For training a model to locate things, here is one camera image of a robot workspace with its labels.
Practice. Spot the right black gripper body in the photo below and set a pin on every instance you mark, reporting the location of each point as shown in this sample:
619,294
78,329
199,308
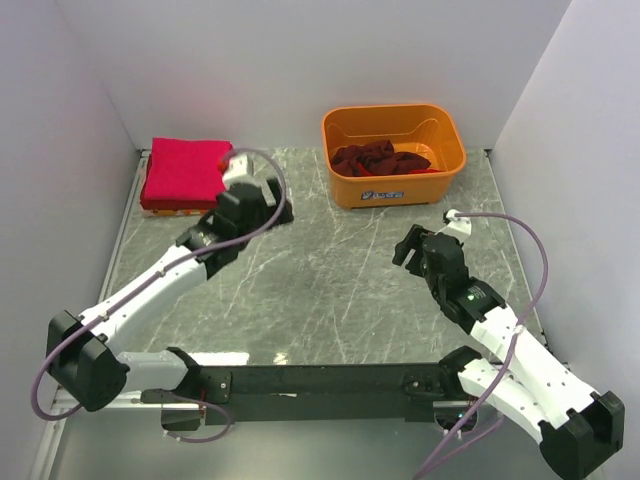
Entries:
430,276

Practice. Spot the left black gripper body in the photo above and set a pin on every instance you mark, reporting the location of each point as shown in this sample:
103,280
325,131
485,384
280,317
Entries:
264,214

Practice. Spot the pink t shirt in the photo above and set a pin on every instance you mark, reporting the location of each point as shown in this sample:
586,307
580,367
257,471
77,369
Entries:
185,169

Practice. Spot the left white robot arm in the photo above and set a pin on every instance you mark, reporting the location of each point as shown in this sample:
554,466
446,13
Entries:
86,354

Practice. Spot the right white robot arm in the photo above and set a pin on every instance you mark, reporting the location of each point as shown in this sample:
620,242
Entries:
577,428

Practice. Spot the orange plastic tub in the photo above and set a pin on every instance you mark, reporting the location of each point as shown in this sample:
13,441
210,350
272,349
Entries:
424,129

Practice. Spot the dark maroon t shirt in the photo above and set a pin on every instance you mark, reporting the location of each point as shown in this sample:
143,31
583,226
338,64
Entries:
378,157

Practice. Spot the folded red t shirt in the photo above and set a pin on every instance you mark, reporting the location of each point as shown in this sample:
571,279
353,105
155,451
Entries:
151,204

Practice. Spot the black base beam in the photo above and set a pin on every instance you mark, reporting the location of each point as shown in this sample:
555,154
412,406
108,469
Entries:
407,391

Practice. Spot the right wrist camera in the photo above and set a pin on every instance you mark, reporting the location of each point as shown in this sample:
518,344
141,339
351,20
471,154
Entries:
456,226

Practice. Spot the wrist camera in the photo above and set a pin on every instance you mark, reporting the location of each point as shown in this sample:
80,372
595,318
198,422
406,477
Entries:
456,226
237,169

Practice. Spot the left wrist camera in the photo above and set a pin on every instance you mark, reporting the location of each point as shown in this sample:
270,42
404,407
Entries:
237,169

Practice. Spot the aluminium frame rail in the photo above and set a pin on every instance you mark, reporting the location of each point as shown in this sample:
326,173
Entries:
48,448

